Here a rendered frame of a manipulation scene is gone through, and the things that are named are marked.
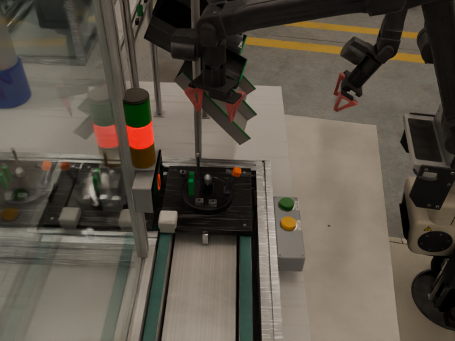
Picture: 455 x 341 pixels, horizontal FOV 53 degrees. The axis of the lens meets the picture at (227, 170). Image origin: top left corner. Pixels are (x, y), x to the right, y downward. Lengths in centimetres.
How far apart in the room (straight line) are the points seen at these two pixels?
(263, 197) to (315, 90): 235
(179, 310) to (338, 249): 48
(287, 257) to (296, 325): 16
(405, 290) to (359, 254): 74
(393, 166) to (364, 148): 135
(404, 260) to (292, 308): 103
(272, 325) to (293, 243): 23
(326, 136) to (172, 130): 55
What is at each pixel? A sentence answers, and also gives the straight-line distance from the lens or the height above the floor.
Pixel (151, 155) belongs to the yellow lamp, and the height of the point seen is 129.
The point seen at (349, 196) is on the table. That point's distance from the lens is 147.
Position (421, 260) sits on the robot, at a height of 28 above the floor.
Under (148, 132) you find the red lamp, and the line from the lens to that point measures 86.
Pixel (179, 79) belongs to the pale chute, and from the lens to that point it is 131.
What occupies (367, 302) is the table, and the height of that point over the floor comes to 86.
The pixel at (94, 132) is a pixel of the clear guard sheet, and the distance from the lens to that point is 70.
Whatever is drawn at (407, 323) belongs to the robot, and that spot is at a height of 28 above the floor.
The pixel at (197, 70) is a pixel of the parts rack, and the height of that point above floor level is 125.
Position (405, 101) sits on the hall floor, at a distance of 366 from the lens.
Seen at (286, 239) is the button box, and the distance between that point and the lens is 118.
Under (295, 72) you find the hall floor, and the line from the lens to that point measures 375.
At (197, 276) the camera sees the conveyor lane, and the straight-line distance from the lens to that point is 116.
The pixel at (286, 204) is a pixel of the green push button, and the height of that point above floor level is 97.
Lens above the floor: 187
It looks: 43 degrees down
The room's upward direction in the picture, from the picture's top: 2 degrees clockwise
